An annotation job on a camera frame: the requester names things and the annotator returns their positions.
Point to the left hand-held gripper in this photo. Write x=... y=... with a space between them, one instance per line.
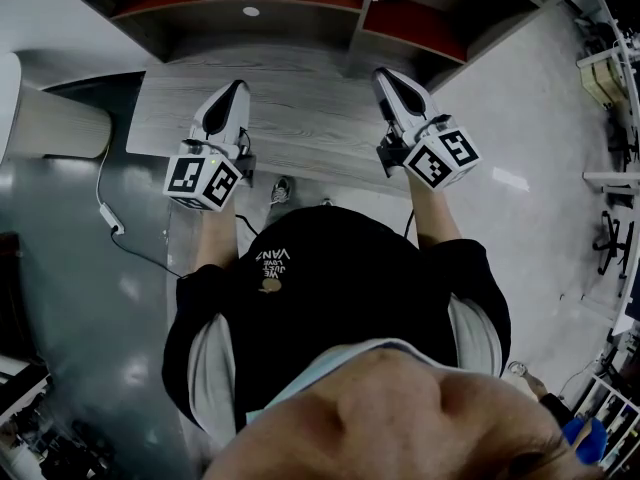
x=200 y=178

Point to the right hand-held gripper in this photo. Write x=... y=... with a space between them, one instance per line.
x=440 y=158

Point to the grey wooden shelf unit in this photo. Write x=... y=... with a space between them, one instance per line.
x=300 y=33

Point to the person's right forearm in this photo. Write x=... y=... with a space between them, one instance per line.
x=435 y=213

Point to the person's left forearm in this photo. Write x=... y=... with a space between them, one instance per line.
x=217 y=238

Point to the person's left shoe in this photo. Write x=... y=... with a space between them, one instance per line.
x=280 y=190

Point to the person's shoe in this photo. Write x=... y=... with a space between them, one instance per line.
x=326 y=202
x=280 y=190

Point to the person's right shoe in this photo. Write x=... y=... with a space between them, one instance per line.
x=326 y=202

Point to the white power adapter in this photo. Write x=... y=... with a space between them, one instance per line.
x=112 y=218

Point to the person's black t-shirt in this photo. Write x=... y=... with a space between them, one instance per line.
x=350 y=298

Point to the black office chair base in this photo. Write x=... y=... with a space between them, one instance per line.
x=612 y=243

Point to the dark wooden chair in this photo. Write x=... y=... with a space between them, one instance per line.
x=17 y=298

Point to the light blue face mask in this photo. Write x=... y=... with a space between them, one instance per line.
x=300 y=383

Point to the person's face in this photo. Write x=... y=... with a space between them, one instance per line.
x=400 y=428

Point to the white metal rack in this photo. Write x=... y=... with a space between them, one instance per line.
x=617 y=418

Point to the white table frame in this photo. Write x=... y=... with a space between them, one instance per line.
x=610 y=180

